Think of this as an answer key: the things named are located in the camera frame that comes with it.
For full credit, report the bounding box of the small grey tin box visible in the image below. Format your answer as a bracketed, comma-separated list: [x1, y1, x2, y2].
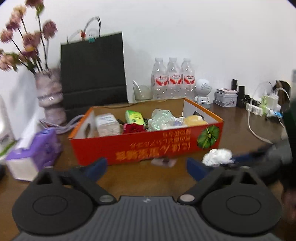
[214, 88, 237, 108]

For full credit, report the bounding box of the red cardboard box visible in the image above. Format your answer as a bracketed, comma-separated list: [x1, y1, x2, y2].
[69, 98, 224, 166]

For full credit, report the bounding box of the clear glass cup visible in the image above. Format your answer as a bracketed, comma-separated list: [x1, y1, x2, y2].
[132, 81, 153, 102]

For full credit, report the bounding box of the middle water bottle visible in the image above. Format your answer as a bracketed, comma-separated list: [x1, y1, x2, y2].
[167, 57, 182, 98]

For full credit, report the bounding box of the white detergent jug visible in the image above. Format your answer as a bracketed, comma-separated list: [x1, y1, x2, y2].
[0, 96, 16, 163]

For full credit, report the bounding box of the white pack in box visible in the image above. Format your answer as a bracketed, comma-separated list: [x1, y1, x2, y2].
[95, 113, 121, 137]

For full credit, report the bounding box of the right water bottle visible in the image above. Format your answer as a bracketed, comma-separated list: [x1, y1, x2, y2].
[181, 58, 195, 99]

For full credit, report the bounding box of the dried rose bouquet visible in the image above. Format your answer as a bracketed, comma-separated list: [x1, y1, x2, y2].
[1, 1, 58, 74]

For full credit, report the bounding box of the water bottle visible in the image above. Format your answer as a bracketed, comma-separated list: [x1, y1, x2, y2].
[151, 58, 169, 99]
[181, 58, 195, 99]
[167, 57, 182, 98]

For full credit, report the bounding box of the purple cable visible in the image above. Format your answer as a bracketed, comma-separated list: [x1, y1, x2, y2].
[38, 114, 85, 135]

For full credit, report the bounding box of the yellow white plush toy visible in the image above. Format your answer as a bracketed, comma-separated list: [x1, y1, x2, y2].
[183, 115, 208, 126]

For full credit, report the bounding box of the white power strip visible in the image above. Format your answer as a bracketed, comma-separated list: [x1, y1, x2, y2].
[245, 103, 263, 116]

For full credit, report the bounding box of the purple tissue box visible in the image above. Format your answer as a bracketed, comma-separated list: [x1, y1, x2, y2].
[6, 128, 62, 181]

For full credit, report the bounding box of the left water bottle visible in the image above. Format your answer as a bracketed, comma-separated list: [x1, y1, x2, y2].
[151, 58, 169, 99]

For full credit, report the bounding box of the purple wrapper scrap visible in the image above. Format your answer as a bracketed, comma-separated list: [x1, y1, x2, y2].
[151, 158, 177, 168]

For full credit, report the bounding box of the teal binder clip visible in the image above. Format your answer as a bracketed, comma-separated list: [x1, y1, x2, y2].
[88, 37, 95, 43]

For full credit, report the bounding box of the clear plastic bag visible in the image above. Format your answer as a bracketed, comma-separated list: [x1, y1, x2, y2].
[147, 108, 175, 131]

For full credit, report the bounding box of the purple white vase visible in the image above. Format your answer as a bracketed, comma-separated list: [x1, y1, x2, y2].
[35, 68, 66, 125]

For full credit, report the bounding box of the white tissue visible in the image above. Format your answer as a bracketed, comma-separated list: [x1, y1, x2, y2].
[202, 149, 234, 167]

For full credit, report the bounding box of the black paper bag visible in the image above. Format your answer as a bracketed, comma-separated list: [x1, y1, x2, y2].
[60, 32, 129, 117]

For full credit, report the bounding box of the white robot figurine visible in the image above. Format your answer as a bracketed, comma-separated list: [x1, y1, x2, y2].
[194, 79, 212, 109]

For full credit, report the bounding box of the green yellow tissue pack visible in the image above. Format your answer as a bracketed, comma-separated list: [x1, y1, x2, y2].
[125, 110, 145, 126]

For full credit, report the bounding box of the red small box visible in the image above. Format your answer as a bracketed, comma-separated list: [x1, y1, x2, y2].
[123, 123, 145, 134]

